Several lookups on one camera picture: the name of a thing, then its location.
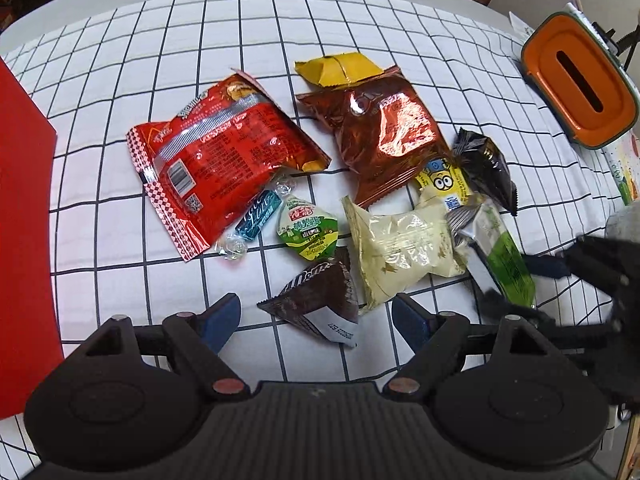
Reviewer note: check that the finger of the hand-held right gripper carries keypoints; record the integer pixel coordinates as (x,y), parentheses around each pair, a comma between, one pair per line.
(545,265)
(520,310)

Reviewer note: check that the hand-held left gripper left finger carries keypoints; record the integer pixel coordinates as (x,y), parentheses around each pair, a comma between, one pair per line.
(220,322)

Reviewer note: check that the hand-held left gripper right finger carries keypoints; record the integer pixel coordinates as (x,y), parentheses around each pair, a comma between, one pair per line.
(410,322)

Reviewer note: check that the green and white packet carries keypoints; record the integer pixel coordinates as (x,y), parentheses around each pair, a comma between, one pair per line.
(505,255)

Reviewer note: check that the cream snack packet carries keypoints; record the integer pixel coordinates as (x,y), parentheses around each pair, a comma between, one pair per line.
(400,245)

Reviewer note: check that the brown triangular snack packet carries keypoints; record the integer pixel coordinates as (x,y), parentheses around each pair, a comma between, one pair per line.
(320,295)

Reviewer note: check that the teal candy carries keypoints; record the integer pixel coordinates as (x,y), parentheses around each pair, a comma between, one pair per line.
(257,215)

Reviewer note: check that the black snack packet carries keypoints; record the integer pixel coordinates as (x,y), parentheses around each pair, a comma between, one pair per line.
(485,165)

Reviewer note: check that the large red snack bag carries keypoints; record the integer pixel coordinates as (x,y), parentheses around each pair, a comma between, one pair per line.
(220,150)

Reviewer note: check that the shiny brown snack bag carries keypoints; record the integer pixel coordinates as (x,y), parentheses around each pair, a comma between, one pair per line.
(380,130)

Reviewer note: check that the red cardboard box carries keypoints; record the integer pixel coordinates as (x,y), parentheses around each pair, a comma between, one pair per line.
(25,210)

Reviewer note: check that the colourful printed carton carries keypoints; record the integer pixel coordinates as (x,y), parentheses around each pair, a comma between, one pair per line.
(627,170)

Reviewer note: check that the green white triangular packet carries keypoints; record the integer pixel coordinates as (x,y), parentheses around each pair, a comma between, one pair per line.
(305,227)

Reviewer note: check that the yellow cartoon snack packet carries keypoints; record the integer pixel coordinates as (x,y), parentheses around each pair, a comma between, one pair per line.
(442,180)

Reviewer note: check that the orange tissue box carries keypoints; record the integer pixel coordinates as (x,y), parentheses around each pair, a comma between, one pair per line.
(565,80)

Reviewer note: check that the black metal stand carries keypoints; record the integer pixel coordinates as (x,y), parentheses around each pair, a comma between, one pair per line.
(612,37)

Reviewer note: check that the white paper sheet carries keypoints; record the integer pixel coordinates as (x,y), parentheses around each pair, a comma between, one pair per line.
(520,22)

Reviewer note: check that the yellow foil packet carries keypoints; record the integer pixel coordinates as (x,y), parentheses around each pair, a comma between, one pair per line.
(335,70)

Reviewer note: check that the checked white tablecloth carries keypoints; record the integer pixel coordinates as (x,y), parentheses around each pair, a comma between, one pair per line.
(200,35)

